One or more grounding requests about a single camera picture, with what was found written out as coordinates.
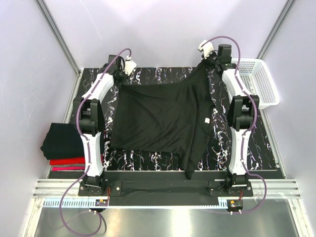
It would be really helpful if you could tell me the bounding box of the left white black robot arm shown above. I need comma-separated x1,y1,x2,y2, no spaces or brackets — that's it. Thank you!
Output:
73,55,136,196

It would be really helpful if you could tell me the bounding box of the folded pink t shirt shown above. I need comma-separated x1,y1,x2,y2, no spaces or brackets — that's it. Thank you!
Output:
52,165,85,171

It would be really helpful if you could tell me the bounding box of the white slotted cable duct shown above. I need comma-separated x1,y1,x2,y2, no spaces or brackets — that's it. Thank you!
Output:
43,198,228,209

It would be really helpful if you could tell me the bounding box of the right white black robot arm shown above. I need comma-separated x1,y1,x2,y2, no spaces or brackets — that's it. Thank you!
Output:
199,42,260,198

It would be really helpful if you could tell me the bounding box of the folded black t shirt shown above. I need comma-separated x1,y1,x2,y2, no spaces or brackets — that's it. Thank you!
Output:
40,123,84,160

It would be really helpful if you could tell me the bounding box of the purple cable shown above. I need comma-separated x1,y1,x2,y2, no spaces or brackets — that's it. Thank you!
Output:
199,35,267,213
60,48,132,235

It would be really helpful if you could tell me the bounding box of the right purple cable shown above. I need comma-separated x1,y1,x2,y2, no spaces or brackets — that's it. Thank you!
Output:
199,35,267,213

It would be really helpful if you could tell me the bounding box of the folded grey t shirt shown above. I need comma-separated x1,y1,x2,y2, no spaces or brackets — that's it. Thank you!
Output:
67,163,85,166

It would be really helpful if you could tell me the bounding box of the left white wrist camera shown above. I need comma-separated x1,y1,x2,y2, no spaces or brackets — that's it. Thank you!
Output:
123,57,137,76

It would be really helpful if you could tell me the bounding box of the black t shirt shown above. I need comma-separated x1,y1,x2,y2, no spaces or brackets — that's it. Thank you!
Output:
40,123,84,160
110,60,215,179

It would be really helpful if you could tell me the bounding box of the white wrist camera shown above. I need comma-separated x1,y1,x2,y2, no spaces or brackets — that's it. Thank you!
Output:
197,40,214,59
123,57,137,76

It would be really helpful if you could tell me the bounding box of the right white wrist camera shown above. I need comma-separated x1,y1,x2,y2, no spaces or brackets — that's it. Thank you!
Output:
197,40,214,59

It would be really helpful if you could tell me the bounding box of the aluminium front rail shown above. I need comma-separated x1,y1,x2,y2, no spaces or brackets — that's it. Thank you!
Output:
34,179,301,199

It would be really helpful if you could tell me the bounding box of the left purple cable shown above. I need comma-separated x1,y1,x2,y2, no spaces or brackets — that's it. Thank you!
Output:
60,48,132,235

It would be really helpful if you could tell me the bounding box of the white plastic basket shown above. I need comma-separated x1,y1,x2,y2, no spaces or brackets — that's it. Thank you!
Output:
238,58,279,110

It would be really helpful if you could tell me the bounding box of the black marble pattern mat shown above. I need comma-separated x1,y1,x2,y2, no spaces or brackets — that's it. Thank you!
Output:
102,67,277,171

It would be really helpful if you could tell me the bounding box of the folded red t shirt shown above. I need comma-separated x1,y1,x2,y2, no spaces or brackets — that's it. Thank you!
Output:
49,157,85,165

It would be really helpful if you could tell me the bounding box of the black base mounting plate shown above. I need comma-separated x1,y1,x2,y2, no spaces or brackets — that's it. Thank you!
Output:
79,171,252,197

